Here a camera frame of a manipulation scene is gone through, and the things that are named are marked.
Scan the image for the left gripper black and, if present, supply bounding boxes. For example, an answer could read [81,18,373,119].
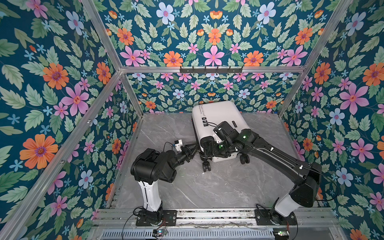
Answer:
[171,144,198,172]

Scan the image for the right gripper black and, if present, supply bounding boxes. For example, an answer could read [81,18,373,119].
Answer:
[203,141,233,158]

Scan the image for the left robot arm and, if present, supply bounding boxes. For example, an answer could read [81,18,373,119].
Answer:
[131,143,198,225]

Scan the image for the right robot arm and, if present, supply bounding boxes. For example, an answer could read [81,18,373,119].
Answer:
[200,121,322,225]

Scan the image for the black hook rack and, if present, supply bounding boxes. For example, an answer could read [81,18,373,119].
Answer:
[179,66,243,75]

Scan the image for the white vent grille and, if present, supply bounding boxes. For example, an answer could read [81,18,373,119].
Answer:
[101,229,275,240]

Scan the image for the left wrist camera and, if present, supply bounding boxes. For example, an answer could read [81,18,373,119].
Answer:
[174,140,183,153]

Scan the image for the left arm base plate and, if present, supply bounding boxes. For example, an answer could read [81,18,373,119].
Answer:
[136,209,178,227]

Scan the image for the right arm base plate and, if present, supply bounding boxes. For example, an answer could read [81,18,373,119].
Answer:
[255,208,298,226]

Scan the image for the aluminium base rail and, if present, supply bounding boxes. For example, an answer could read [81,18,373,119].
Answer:
[93,208,341,229]

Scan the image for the aluminium frame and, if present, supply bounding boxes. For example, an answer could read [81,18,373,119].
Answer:
[0,0,353,240]

